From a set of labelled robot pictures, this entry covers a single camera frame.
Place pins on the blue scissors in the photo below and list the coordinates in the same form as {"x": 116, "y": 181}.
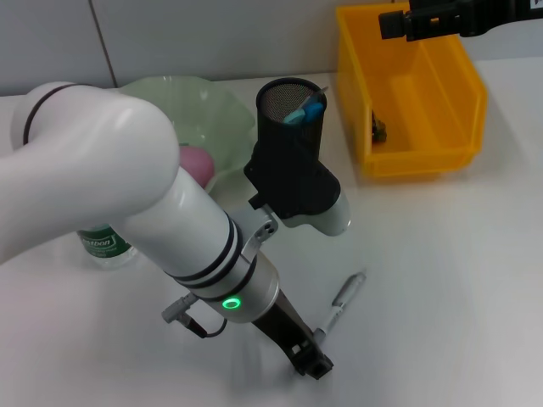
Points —
{"x": 314, "y": 111}

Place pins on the yellow plastic bin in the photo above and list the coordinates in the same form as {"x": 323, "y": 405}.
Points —
{"x": 424, "y": 106}

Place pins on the green plastic wrapper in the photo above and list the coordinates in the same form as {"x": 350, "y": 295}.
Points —
{"x": 378, "y": 127}

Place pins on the green glass fruit plate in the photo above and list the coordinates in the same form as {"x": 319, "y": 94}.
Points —
{"x": 212, "y": 110}

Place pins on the silver pen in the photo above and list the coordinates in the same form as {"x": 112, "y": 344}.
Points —
{"x": 345, "y": 297}

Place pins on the clear green-label water bottle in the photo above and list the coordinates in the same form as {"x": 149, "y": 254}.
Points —
{"x": 104, "y": 248}

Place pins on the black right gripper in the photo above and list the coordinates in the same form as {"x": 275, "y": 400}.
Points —
{"x": 496, "y": 15}

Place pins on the pink peach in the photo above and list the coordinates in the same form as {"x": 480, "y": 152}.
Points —
{"x": 197, "y": 163}

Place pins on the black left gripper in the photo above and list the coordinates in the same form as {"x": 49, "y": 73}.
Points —
{"x": 288, "y": 326}

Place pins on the black mesh pen cup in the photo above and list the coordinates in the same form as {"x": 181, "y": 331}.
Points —
{"x": 288, "y": 106}

